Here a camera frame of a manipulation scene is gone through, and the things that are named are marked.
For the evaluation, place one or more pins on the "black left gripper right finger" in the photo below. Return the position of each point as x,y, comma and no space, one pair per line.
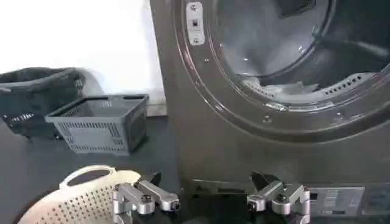
280,198

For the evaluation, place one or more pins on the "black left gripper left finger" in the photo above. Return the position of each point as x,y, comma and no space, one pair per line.
143,198

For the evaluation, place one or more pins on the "white perforated laundry basket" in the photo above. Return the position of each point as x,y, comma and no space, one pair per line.
79,198

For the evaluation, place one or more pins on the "grey dryer machine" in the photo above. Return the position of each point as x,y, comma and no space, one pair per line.
243,128

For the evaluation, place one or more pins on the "grey plastic slotted basket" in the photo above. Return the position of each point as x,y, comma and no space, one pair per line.
100,128

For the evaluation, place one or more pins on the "pale cloth in drum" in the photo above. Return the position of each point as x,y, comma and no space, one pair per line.
283,89

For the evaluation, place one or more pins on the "black fabric laundry bag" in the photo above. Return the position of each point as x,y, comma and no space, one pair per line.
33,97

